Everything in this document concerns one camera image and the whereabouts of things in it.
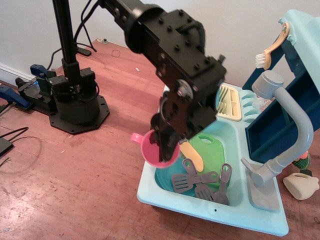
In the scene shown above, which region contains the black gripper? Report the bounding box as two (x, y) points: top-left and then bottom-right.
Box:
(149, 79), (217, 163)

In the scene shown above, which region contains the pink plastic cup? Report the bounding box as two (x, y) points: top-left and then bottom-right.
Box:
(130, 130), (180, 169)

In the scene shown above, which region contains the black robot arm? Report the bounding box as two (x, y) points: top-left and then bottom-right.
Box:
(99, 0), (227, 162)

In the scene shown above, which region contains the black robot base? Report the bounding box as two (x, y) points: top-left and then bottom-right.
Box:
(48, 64), (110, 135)

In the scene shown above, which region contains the teal plate in sink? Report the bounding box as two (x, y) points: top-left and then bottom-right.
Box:
(155, 157), (187, 192)

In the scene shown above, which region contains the light blue toy sink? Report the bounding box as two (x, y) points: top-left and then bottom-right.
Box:
(137, 83), (289, 237)

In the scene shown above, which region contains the yellow toy knife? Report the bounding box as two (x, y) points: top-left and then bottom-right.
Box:
(180, 139), (204, 172)

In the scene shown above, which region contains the grey slotted spatula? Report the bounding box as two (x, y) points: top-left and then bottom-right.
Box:
(171, 158), (198, 194)

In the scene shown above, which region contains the green cutting board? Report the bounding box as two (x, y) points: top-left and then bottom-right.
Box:
(189, 133), (225, 175)

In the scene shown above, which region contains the grey toy ladle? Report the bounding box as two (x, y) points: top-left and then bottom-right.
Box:
(212, 163), (232, 206)

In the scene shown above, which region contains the yellow dish rack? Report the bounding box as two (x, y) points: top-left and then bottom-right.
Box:
(215, 84), (242, 122)

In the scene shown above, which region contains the dark blue toy shelf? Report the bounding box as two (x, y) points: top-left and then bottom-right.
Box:
(245, 40), (320, 163)

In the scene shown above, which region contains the grey toy faucet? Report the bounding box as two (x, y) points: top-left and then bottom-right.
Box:
(242, 70), (320, 187)

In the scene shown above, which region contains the tan dish brush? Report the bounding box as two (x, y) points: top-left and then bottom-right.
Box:
(255, 22), (290, 70)

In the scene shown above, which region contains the blue black clamp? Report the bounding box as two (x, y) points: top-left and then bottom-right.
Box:
(0, 64), (57, 115)

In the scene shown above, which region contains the green toy vegetable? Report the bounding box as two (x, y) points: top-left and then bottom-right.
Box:
(291, 151), (313, 177)

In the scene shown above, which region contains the black flat device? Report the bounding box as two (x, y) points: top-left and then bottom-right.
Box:
(0, 137), (14, 157)

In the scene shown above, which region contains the black cable on floor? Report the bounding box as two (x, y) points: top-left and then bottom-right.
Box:
(0, 126), (42, 175)

